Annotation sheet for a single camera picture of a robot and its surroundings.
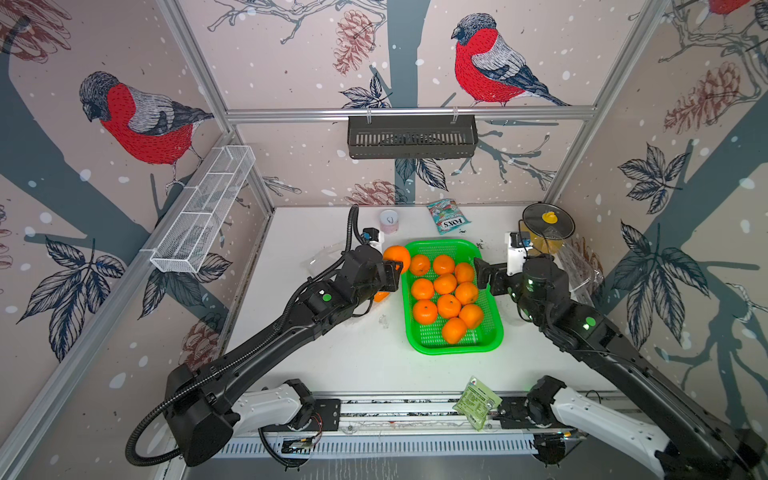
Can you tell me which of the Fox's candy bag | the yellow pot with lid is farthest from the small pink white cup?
the yellow pot with lid

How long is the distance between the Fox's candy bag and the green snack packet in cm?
55

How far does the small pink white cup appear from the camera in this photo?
44.2 inches

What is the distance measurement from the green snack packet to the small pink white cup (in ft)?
1.89

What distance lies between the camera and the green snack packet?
74cm

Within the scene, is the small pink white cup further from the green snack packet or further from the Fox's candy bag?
the green snack packet

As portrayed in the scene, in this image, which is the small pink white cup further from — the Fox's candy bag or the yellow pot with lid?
the yellow pot with lid

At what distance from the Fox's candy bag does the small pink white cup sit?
163mm

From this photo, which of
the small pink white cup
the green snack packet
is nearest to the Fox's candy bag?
the small pink white cup

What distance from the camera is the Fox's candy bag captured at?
116 cm

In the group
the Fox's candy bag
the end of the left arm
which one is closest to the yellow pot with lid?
the Fox's candy bag

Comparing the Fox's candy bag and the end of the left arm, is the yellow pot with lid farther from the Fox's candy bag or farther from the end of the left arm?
the end of the left arm

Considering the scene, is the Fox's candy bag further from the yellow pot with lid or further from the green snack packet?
the green snack packet

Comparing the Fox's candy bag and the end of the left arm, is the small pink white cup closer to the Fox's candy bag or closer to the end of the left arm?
the Fox's candy bag
